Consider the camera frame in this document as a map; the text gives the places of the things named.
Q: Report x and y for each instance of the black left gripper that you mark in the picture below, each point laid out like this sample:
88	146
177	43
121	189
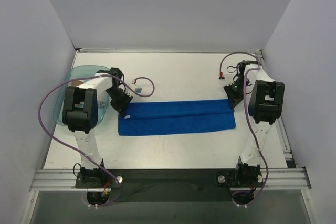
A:
122	100

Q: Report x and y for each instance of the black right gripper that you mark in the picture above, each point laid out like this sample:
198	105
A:
233	96

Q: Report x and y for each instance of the blue microfibre towel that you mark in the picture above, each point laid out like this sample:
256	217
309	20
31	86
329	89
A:
176	117

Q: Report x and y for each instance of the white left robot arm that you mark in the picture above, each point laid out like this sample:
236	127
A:
80	113

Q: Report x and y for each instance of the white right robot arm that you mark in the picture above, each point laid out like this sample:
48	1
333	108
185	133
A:
263	99

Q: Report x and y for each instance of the rolled brown towel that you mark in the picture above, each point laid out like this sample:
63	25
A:
76	83

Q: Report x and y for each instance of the translucent blue plastic tray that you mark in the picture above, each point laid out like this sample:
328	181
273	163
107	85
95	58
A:
81	72

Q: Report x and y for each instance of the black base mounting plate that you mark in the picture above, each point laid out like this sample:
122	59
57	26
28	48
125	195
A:
169	185

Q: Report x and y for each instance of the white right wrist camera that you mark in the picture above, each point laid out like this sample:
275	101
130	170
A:
222	76

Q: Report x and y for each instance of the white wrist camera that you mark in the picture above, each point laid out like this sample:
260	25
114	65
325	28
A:
137	89
222	76

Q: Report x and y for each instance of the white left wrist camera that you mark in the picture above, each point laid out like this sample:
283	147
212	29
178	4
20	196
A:
137	89

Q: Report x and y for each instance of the front aluminium frame rail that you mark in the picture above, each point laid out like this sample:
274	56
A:
67	179

